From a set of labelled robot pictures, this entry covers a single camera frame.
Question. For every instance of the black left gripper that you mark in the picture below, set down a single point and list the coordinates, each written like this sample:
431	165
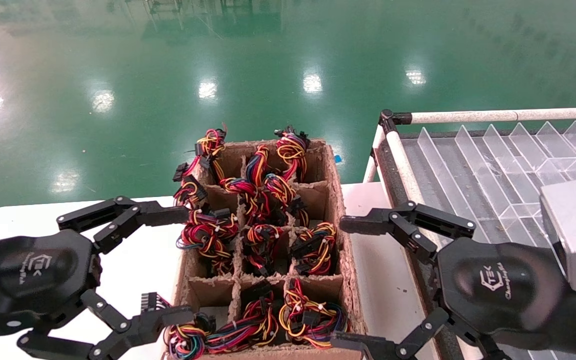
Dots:
28	270

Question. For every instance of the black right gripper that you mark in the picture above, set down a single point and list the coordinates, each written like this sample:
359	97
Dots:
498	285

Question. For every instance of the cardboard box with dividers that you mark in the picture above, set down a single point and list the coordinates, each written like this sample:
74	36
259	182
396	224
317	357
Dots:
335	200

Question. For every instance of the white rack leg pipe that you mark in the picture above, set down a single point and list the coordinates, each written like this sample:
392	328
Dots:
373	155

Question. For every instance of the black pipe joint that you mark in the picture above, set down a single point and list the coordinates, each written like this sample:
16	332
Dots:
390	119

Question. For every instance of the clear partitioned plastic tray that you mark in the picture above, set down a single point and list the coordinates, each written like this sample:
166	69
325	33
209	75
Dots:
493	165

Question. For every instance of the long white rack pipe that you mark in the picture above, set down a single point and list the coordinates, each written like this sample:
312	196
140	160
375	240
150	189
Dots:
493	116

